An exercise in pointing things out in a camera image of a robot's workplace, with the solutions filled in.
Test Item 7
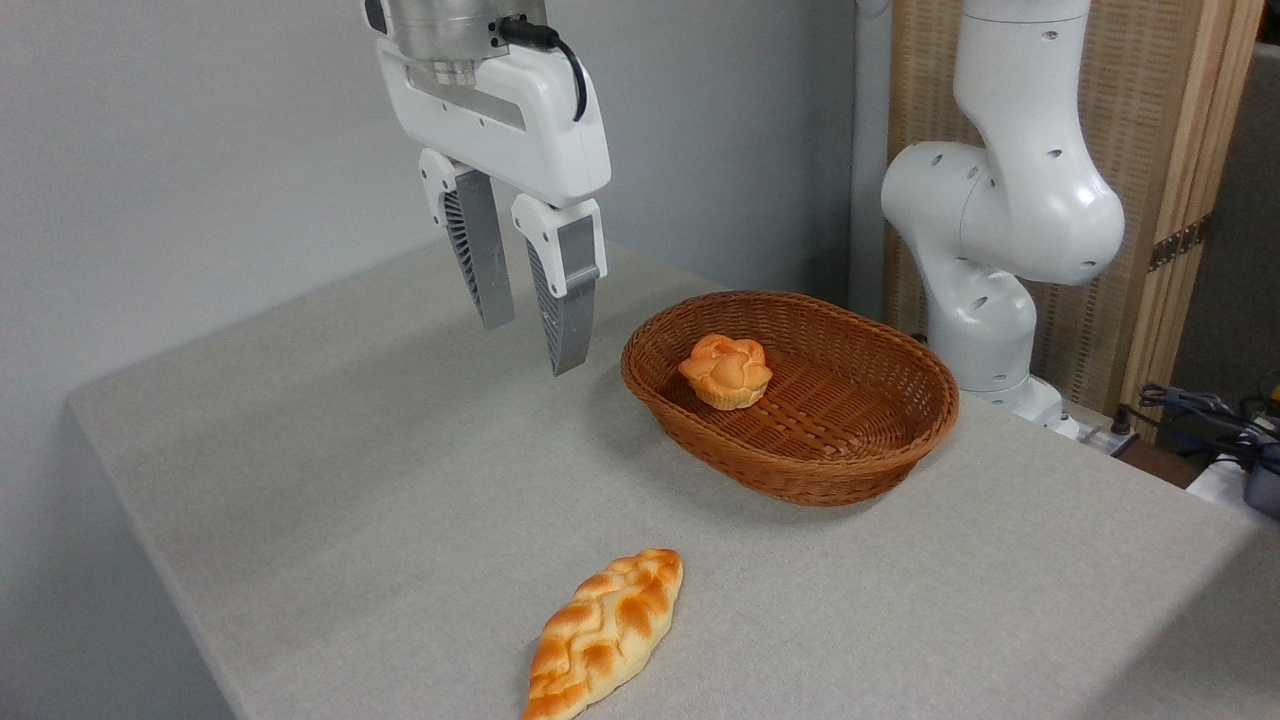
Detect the dark blue cable bundle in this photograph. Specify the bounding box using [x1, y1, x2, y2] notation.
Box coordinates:
[1137, 383, 1280, 473]

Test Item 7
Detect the flower-shaped orange bun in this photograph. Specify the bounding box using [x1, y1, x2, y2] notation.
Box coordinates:
[678, 334, 774, 412]

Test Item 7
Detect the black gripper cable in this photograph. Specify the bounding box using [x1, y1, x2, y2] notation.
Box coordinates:
[497, 15, 590, 124]

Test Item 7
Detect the braided golden bread loaf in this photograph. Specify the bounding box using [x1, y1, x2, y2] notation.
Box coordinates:
[521, 548, 686, 720]

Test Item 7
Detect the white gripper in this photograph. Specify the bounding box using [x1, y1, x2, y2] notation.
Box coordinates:
[376, 37, 612, 378]

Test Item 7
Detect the brown wicker oval basket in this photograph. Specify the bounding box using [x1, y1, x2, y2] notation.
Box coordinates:
[620, 290, 961, 508]

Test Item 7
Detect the brass screen hinge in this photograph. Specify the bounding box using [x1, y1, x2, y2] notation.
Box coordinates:
[1148, 214, 1214, 273]

